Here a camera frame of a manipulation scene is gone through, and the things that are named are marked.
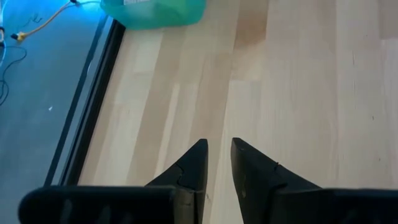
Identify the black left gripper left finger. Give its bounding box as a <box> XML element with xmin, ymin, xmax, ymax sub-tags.
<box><xmin>144</xmin><ymin>138</ymin><xmax>208</xmax><ymax>224</ymax></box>

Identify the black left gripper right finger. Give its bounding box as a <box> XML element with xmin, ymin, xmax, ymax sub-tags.
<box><xmin>230</xmin><ymin>137</ymin><xmax>323</xmax><ymax>224</ymax></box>

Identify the teal plastic basket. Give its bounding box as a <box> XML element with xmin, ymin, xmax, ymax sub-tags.
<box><xmin>99</xmin><ymin>0</ymin><xmax>207</xmax><ymax>31</ymax></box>

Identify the black aluminium table frame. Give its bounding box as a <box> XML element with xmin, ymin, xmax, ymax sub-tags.
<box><xmin>43</xmin><ymin>19</ymin><xmax>127</xmax><ymax>187</ymax></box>

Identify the black floor cable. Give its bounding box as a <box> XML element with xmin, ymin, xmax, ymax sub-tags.
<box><xmin>0</xmin><ymin>45</ymin><xmax>28</xmax><ymax>106</ymax></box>

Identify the yellow extension cord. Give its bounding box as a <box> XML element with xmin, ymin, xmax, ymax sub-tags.
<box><xmin>10</xmin><ymin>0</ymin><xmax>103</xmax><ymax>43</ymax></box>

